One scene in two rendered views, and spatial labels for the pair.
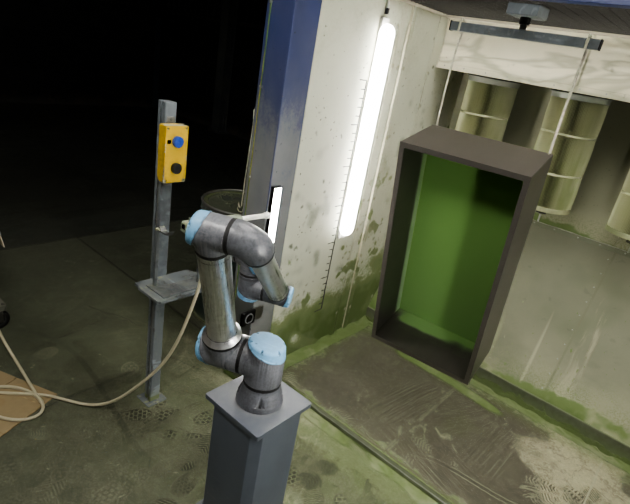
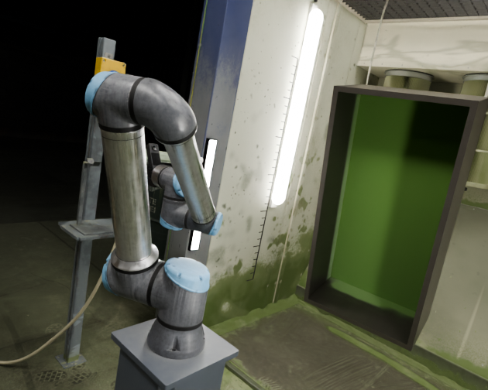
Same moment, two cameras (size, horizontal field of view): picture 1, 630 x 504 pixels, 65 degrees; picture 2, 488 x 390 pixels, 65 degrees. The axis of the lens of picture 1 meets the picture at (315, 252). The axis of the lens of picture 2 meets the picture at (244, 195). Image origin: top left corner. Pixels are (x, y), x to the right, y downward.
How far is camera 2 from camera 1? 0.75 m
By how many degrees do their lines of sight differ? 12
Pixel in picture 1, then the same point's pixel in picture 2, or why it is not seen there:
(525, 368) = (461, 344)
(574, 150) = not seen: outside the picture
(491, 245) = (426, 201)
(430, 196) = (361, 156)
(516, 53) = (430, 45)
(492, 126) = not seen: hidden behind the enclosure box
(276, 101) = (214, 55)
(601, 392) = not seen: outside the picture
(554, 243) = (475, 221)
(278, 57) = (217, 14)
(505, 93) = (420, 83)
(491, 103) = not seen: hidden behind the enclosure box
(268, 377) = (186, 309)
